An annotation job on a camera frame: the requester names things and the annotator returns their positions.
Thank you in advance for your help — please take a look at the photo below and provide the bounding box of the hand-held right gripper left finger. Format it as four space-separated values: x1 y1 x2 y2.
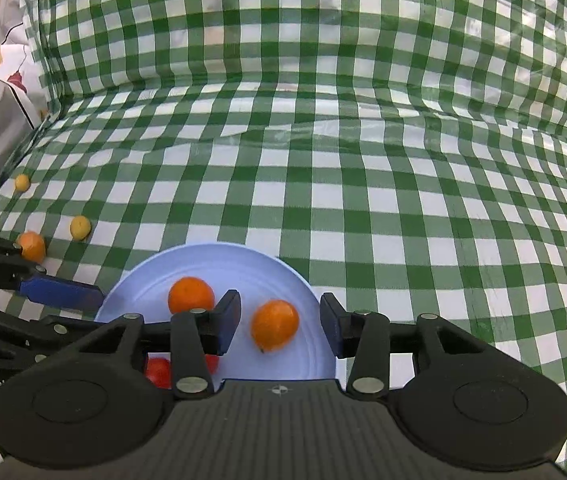
76 289 242 402

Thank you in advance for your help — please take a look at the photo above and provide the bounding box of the green checked tablecloth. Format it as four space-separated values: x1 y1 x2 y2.
0 0 567 480

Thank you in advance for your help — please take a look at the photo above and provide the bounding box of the yellowish orange tangerine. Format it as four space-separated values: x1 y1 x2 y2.
18 231 47 264

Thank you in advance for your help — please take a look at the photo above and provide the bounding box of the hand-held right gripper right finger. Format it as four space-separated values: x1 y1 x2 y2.
319 292 471 402

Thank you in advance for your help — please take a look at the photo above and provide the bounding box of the deep orange tangerine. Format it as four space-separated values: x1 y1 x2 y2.
168 276 216 316

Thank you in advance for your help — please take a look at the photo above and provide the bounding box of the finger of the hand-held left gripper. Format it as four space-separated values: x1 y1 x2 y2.
0 295 114 358
0 224 106 312

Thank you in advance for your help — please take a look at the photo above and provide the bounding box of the light blue plate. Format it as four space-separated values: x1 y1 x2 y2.
94 243 337 392

